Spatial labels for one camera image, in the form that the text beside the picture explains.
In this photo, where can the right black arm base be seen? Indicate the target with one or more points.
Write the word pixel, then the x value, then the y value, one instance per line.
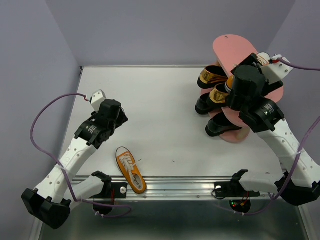
pixel 232 188

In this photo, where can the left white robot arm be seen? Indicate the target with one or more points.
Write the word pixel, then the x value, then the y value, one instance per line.
pixel 52 200

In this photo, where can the pink shoe shelf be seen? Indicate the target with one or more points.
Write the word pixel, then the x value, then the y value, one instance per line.
pixel 230 50

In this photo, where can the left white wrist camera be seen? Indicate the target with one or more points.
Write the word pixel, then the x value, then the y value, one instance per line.
pixel 96 99

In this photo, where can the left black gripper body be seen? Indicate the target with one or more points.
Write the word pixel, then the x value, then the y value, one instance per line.
pixel 122 119

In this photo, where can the orange sneaker front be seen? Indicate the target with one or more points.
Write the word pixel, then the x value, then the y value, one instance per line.
pixel 129 169

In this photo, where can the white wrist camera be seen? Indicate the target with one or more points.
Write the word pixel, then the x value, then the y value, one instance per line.
pixel 276 71
pixel 96 99

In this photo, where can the black loafer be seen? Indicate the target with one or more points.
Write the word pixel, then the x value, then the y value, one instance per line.
pixel 219 125
pixel 202 107

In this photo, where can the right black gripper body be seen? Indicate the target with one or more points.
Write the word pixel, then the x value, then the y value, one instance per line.
pixel 269 88

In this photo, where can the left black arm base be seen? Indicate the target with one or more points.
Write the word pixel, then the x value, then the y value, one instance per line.
pixel 111 189

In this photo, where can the gold loafer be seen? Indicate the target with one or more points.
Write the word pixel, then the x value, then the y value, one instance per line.
pixel 217 97
pixel 210 76

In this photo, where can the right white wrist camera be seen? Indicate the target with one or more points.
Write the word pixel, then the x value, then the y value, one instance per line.
pixel 276 71

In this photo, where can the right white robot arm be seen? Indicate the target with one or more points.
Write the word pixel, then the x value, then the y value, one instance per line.
pixel 299 184

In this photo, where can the orange sneaker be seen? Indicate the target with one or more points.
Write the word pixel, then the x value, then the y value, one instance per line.
pixel 264 59
pixel 129 169

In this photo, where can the black loafer back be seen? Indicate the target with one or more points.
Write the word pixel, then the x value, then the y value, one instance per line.
pixel 219 125

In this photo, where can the aluminium mounting rail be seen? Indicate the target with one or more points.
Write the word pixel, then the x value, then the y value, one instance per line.
pixel 169 188

